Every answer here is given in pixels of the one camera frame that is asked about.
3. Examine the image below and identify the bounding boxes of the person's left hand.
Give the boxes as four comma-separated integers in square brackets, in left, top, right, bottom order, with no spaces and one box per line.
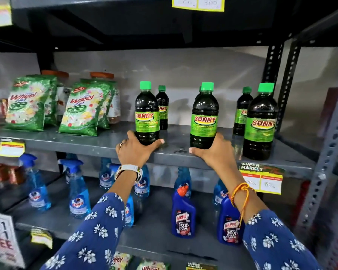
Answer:
[115,130,165,168]

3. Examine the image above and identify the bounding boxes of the orange-lidded clear jar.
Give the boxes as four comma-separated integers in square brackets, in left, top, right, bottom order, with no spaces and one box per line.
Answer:
[90,71,121,125]
[41,70,72,116]

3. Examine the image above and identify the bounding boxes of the copper-coloured packets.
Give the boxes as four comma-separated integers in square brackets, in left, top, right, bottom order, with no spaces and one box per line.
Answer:
[0,163,26,185]

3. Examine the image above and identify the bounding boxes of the dark green-capped cleaner bottle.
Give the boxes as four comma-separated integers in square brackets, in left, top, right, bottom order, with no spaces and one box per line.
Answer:
[134,81,160,146]
[190,82,220,149]

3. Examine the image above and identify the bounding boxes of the white wristwatch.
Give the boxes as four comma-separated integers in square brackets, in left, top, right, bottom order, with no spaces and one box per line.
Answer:
[114,164,143,183]

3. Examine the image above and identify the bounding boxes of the row of blue spray bottles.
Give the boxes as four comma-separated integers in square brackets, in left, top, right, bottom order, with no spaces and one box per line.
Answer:
[19,153,229,229]

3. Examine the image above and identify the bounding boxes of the person's right forearm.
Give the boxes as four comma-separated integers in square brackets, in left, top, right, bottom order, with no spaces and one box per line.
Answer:
[214,165,322,270]

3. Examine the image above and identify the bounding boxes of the green and yellow price tag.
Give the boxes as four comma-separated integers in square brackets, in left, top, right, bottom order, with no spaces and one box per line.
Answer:
[238,163,285,195]
[186,261,218,270]

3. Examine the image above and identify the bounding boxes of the row of dark cleaner bottles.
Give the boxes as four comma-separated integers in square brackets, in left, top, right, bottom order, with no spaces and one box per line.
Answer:
[156,82,279,161]

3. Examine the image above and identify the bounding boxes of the grey slotted metal rack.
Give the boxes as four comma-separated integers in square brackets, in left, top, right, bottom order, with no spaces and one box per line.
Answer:
[276,63,338,270]

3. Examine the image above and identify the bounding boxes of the white offer sign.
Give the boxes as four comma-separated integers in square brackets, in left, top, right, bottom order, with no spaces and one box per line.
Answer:
[0,211,26,269]

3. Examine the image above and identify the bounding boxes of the crumpled yellow price tag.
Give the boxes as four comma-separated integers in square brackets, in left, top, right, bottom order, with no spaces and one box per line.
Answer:
[31,229,54,250]

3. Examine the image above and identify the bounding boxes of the green detergent packet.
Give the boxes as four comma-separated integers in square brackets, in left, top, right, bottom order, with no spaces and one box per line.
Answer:
[136,258,170,270]
[5,76,51,131]
[26,74,58,127]
[110,251,133,270]
[80,78,116,130]
[58,82,111,137]

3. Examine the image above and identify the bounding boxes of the blue toilet cleaner bottle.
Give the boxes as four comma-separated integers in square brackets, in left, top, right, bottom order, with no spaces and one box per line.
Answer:
[217,193,245,245]
[171,184,197,239]

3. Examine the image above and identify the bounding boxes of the person's right hand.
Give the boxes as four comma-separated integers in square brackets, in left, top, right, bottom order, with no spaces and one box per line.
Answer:
[189,133,239,172]

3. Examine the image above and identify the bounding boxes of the small yellow price tag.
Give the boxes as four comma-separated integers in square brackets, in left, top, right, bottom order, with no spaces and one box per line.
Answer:
[0,141,26,158]

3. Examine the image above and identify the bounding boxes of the orange thread bracelet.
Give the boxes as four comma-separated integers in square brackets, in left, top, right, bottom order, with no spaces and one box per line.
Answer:
[230,182,256,229]

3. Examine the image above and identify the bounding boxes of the yellow-edged white price tag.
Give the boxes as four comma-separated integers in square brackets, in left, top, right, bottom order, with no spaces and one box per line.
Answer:
[172,0,225,12]

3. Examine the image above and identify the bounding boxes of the dark metal shelf rack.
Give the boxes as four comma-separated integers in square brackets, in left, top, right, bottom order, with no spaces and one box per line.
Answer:
[0,0,338,270]

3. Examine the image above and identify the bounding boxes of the person's left forearm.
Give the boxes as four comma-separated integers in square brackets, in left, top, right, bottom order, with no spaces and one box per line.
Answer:
[40,165,143,270]

